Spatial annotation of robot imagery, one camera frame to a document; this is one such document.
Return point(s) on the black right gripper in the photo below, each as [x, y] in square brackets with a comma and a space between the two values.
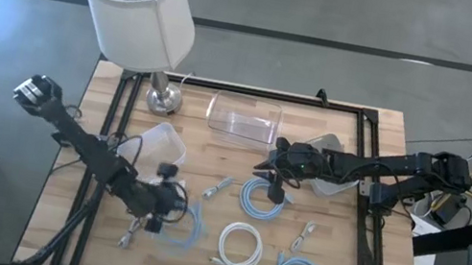
[299, 159]

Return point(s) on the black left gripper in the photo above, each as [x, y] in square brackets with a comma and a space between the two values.
[153, 201]

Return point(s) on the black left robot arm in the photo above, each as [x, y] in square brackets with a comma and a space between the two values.
[83, 144]

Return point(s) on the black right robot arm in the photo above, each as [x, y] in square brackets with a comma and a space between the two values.
[381, 168]

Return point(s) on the clear rectangular plastic bin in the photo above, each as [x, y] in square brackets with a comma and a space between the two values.
[243, 119]

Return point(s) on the grey plastic bin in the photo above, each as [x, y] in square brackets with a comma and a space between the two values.
[329, 142]

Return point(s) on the clear plastic bin rounded corners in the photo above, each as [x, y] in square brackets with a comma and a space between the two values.
[161, 143]

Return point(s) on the black clamp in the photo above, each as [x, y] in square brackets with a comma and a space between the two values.
[322, 97]

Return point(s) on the table lamp with white shade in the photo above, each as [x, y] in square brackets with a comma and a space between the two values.
[135, 12]

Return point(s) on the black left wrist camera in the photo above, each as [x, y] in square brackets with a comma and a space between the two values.
[167, 170]

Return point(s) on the black aluminium table frame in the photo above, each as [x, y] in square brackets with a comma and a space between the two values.
[272, 95]

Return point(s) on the grey metal bracket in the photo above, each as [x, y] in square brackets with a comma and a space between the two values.
[365, 188]

